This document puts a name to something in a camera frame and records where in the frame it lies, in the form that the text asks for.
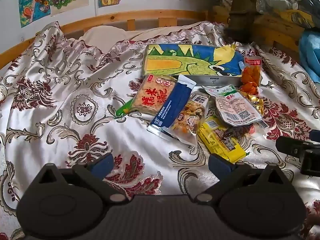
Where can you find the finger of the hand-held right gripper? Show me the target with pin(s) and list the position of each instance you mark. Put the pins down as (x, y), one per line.
(290, 146)
(315, 135)

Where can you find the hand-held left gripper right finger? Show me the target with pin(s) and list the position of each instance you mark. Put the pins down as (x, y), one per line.
(220, 166)

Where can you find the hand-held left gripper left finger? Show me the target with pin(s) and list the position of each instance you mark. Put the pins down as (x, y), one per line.
(103, 166)

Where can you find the yellow snack packet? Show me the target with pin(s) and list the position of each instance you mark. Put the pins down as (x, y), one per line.
(217, 142)

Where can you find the clear dark meat packet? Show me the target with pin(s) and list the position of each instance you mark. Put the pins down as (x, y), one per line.
(236, 132)

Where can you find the gold snack packet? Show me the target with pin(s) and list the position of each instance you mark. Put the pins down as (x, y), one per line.
(257, 103)

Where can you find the clear mixed nut packet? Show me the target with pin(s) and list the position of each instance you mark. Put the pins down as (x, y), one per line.
(190, 120)

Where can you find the white green-topped packet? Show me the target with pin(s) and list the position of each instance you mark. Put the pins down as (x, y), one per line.
(235, 107)

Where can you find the blue stick packet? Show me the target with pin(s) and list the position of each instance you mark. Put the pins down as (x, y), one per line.
(172, 105)

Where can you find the orange-red snack packet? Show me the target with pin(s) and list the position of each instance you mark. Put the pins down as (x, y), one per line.
(250, 76)

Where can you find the rice cracker packet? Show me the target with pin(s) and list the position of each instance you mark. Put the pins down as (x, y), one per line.
(155, 95)

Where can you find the metal tray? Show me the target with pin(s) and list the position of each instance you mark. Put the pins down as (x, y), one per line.
(175, 81)

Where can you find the patterned satin blanket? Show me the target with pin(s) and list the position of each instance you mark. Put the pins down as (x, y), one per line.
(62, 130)

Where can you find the green snack packet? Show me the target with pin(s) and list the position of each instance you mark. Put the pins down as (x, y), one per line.
(123, 110)

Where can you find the blue cloth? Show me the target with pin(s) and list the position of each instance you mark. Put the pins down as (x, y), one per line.
(311, 52)

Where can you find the wooden shelf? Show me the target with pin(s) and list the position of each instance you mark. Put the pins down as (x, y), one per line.
(275, 30)

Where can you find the beige pillow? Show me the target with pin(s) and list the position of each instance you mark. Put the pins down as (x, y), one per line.
(120, 33)

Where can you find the olive hanging garment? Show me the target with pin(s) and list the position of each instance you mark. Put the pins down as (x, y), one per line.
(240, 17)

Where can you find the orange-haired figure wall poster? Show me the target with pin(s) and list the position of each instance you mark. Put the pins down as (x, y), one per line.
(32, 5)

